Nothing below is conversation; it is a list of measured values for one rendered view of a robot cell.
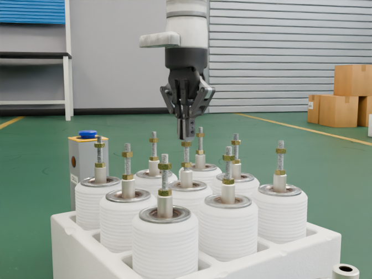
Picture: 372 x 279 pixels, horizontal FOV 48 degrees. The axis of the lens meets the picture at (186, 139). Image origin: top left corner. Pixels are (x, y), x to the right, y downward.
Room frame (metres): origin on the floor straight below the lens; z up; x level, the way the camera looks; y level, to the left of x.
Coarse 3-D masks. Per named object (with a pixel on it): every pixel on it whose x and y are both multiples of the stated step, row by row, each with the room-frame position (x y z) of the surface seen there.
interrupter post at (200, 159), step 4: (196, 156) 0.90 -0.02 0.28; (200, 156) 0.89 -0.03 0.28; (204, 156) 0.90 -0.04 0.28; (196, 160) 0.90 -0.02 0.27; (200, 160) 0.89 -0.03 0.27; (204, 160) 0.90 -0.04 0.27; (196, 164) 0.90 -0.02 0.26; (200, 164) 0.89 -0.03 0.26; (204, 164) 0.90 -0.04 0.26; (200, 168) 0.89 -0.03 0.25
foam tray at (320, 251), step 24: (72, 216) 0.79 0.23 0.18; (72, 240) 0.68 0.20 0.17; (96, 240) 0.66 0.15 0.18; (264, 240) 0.66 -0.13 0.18; (312, 240) 0.66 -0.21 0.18; (336, 240) 0.68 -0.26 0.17; (72, 264) 0.69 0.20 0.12; (96, 264) 0.59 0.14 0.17; (120, 264) 0.57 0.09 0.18; (216, 264) 0.57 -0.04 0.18; (240, 264) 0.57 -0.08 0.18; (264, 264) 0.58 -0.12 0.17; (288, 264) 0.61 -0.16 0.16; (312, 264) 0.64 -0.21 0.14; (336, 264) 0.68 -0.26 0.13
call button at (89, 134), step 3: (81, 132) 0.92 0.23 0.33; (84, 132) 0.92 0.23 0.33; (87, 132) 0.92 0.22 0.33; (90, 132) 0.92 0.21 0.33; (93, 132) 0.92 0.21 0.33; (96, 132) 0.94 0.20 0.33; (81, 135) 0.92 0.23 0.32; (84, 135) 0.92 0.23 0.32; (87, 135) 0.92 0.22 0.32; (90, 135) 0.92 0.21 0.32; (93, 135) 0.92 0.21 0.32
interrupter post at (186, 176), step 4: (180, 172) 0.74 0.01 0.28; (184, 172) 0.73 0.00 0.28; (188, 172) 0.73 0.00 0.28; (192, 172) 0.74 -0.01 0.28; (180, 176) 0.74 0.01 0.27; (184, 176) 0.73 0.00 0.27; (188, 176) 0.73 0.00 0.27; (192, 176) 0.74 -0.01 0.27; (180, 180) 0.74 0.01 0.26; (184, 180) 0.73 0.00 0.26; (188, 180) 0.73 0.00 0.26; (192, 180) 0.74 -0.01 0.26; (180, 184) 0.74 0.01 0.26; (184, 184) 0.73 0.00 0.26; (188, 184) 0.73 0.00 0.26; (192, 184) 0.74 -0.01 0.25
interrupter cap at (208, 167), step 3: (192, 165) 0.92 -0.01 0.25; (207, 165) 0.92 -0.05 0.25; (210, 165) 0.92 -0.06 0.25; (213, 165) 0.92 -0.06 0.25; (189, 168) 0.88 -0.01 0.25; (192, 168) 0.88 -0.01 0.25; (195, 168) 0.90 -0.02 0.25; (204, 168) 0.90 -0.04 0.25; (207, 168) 0.88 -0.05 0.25; (210, 168) 0.88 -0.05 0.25; (213, 168) 0.88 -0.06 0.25; (216, 168) 0.89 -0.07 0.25; (195, 171) 0.87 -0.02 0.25; (198, 171) 0.87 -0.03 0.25; (201, 171) 0.87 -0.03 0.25; (204, 171) 0.87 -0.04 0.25; (207, 171) 0.87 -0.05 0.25
